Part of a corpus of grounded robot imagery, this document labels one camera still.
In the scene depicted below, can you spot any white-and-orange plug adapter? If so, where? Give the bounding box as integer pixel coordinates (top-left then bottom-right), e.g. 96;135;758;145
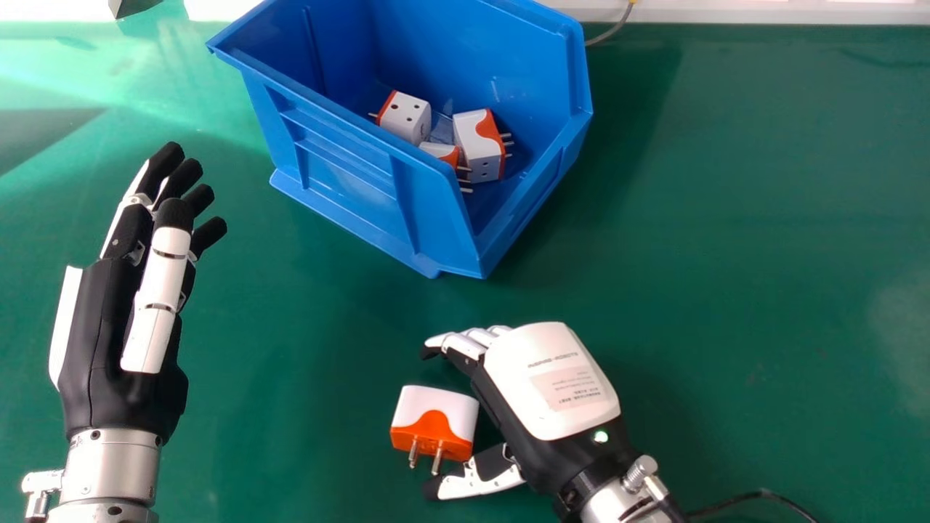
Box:
368;90;432;146
453;108;515;184
390;385;480;477
419;141;474;194

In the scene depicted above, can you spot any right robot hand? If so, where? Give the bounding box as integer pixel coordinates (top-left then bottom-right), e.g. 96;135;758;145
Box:
420;322;644;502

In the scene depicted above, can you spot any blue plastic bin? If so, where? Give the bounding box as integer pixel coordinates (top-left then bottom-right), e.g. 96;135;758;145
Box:
206;0;594;280

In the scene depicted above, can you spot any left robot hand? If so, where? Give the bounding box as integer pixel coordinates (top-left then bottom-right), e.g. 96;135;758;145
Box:
48;142;228;445

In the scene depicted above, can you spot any black cable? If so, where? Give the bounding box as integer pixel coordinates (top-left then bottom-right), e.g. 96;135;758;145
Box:
683;490;820;523

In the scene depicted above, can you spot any dark grey object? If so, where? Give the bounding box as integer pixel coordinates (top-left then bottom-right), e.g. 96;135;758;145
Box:
108;0;162;20

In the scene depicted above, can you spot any grey cable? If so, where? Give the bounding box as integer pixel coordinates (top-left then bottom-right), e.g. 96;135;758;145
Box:
585;0;635;47

